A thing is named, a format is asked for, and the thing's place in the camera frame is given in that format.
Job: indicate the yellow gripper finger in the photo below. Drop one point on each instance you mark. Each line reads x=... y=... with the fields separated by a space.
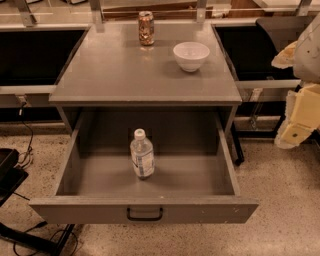
x=302 y=116
x=285 y=58

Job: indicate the black drawer handle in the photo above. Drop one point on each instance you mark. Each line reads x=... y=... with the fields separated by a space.
x=144 y=215

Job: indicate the white ceramic bowl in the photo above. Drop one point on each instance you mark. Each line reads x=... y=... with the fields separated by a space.
x=190 y=56

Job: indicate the open grey top drawer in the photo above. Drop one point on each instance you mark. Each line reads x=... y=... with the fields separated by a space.
x=194 y=179

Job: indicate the grey cabinet with counter top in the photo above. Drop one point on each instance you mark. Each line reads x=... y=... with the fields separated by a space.
x=113 y=68

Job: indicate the left side black table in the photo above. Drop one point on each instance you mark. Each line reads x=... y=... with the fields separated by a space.
x=32 y=62

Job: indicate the black table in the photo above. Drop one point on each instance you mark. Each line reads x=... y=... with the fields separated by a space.
x=32 y=62
x=249 y=51

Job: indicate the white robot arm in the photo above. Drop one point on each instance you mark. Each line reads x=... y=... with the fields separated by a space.
x=306 y=65

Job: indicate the orange patterned drink can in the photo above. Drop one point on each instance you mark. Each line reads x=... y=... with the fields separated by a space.
x=146 y=28

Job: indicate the black chair at right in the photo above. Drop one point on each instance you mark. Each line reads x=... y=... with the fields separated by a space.
x=284 y=30

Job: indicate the right side black table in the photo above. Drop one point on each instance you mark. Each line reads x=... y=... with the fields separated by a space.
x=249 y=51

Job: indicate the clear plastic water bottle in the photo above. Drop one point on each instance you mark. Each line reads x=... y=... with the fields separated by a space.
x=142 y=154

